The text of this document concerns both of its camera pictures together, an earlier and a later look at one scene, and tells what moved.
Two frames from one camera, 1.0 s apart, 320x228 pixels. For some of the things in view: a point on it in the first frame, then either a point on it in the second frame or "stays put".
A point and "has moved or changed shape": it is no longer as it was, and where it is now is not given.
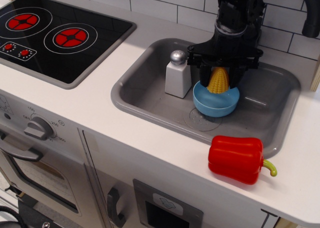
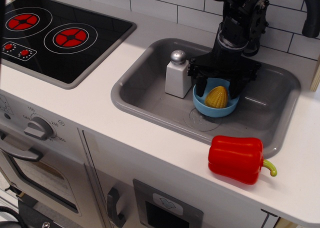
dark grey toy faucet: [311, 28] stays put
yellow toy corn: [218, 81] has moved or changed shape
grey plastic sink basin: [268, 108] stays put
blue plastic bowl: [213, 104] stays put
